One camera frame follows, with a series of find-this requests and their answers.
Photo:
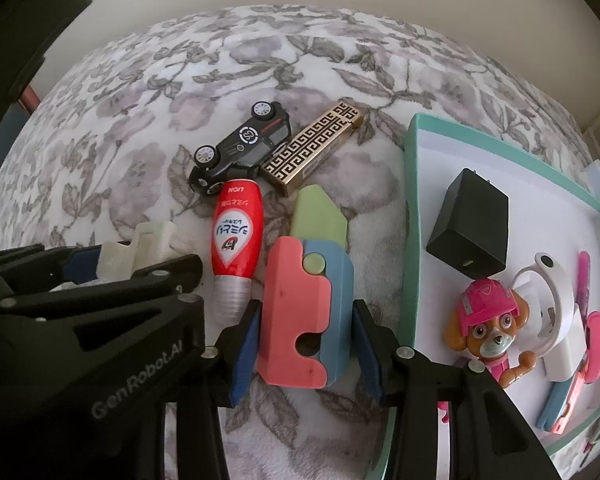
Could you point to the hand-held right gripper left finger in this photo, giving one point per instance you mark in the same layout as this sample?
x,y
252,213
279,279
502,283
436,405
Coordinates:
x,y
245,355

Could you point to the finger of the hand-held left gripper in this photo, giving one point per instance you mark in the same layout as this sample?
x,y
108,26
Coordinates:
x,y
130,290
82,262

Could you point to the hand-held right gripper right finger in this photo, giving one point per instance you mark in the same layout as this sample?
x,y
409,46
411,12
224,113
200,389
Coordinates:
x,y
367,355

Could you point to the white plastic case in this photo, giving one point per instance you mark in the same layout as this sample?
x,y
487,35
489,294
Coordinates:
x,y
152,242

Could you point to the pink blue green toy block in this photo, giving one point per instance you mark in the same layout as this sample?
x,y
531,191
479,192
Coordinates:
x,y
290,310

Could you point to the black charger cube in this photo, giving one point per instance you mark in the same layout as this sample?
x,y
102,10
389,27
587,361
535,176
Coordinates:
x,y
470,230

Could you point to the white watch stand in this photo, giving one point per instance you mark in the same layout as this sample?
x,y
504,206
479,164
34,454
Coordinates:
x,y
565,355

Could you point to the white tray with teal rim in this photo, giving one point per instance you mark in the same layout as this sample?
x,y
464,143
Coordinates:
x,y
430,160

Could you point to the red glue bottle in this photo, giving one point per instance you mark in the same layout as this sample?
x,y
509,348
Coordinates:
x,y
235,230

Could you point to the toy dog figure pink helmet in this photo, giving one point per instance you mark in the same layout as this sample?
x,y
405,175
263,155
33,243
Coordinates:
x,y
485,310

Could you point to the pink strip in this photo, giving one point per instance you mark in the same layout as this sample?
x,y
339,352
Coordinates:
x,y
30,99

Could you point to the black toy car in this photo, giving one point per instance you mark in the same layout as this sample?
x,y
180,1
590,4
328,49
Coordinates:
x,y
250,145

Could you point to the blue and coral toy knife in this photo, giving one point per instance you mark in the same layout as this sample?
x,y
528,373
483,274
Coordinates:
x,y
560,405

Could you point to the gold patterned lighter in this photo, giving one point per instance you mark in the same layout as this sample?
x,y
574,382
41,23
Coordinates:
x,y
310,147

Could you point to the slim pink object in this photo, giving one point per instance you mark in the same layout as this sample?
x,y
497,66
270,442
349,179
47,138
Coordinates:
x,y
584,280

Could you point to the dark cabinet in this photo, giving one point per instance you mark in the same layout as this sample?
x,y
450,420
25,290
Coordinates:
x,y
25,35

